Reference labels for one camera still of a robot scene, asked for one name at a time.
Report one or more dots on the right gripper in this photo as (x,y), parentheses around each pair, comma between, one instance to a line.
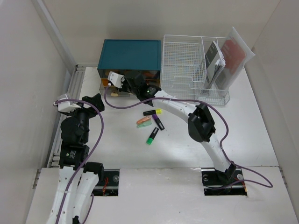
(123,88)

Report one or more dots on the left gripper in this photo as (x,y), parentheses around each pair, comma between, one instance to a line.
(95,100)

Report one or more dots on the black spiral notebook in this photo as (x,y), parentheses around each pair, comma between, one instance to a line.
(215,64)

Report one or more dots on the red booklet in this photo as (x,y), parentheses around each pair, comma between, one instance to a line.
(236,54)

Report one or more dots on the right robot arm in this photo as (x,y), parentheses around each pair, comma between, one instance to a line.
(201,125)

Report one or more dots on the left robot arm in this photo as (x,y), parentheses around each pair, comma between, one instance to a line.
(77,177)

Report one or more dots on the teal drawer organizer box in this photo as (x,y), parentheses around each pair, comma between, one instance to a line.
(124,56)

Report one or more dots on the yellow cap black highlighter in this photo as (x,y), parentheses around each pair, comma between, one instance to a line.
(152,112)

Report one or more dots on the orange pastel highlighter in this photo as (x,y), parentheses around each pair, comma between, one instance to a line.
(144,119)

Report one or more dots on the mint pastel highlighter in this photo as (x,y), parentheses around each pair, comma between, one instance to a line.
(144,124)

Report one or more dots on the purple cap black highlighter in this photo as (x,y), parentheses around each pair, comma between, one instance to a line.
(158,122)

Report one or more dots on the green cap black highlighter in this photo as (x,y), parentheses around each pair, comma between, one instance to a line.
(152,136)

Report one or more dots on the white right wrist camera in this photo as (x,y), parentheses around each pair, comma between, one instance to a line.
(115,79)

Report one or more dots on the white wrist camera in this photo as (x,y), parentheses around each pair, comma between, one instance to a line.
(115,79)
(66,106)

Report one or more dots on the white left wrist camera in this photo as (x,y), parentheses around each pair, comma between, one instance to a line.
(66,106)

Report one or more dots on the aluminium rail frame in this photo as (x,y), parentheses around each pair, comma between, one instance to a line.
(71,89)

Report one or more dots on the white wire file rack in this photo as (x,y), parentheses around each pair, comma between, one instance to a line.
(183,69)

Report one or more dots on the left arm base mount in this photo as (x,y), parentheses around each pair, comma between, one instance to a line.
(109,186)

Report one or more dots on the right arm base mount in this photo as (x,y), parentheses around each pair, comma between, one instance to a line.
(213,186)

